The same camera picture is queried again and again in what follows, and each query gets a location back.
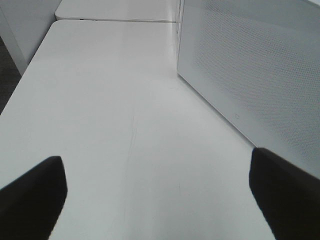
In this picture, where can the white adjacent table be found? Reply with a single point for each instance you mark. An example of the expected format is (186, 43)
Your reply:
(119, 10)

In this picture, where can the white microwave door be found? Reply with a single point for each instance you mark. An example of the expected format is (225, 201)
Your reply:
(258, 63)

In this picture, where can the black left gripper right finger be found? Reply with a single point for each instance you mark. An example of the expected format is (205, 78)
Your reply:
(288, 197)

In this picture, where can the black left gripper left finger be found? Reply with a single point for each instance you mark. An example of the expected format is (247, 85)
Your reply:
(31, 204)

